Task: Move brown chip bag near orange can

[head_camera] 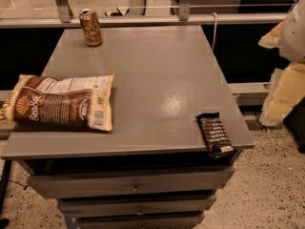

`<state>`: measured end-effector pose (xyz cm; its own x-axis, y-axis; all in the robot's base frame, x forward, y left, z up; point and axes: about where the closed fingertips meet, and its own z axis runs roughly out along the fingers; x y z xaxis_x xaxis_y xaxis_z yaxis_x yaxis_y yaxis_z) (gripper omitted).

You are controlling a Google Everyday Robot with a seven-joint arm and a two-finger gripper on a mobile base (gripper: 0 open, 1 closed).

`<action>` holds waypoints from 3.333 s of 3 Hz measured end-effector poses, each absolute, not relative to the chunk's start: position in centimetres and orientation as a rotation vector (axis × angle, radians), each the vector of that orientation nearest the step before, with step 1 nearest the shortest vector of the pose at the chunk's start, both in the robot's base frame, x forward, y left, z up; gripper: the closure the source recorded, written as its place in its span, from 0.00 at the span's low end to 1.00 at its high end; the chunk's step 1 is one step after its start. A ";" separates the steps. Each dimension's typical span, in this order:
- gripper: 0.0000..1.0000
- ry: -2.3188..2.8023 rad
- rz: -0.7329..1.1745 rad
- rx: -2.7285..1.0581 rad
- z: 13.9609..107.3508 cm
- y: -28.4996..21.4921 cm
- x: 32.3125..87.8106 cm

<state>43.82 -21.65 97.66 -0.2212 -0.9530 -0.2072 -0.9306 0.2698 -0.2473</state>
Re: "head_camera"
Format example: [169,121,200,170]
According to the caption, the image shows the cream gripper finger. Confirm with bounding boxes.
[258,22,283,49]
[259,62,305,127]

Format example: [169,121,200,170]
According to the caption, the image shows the brown chip bag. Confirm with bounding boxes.
[0,74,113,132]

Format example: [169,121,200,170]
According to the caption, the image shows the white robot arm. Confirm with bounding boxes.
[258,0,305,127]

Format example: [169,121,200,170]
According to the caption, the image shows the orange soda can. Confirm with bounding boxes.
[79,9,103,47]

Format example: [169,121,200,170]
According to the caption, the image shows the grey metal railing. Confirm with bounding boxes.
[0,0,299,29]

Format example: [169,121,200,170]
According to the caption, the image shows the black snack bar wrapper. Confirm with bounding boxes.
[196,113,234,158]

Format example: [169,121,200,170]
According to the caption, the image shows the grey drawer cabinet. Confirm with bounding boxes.
[0,25,256,229]

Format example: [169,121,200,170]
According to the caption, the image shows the middle grey drawer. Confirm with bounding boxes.
[59,194,215,218]

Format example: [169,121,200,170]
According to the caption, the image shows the grey drawer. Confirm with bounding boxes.
[27,165,235,198]
[59,194,215,218]
[74,212,204,229]

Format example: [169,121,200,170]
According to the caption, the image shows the bottom grey drawer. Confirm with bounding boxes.
[74,212,204,229]

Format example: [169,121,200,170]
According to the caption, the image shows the top grey drawer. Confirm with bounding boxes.
[27,165,235,198]

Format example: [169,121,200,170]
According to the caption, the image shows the white cable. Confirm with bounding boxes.
[211,11,219,52]

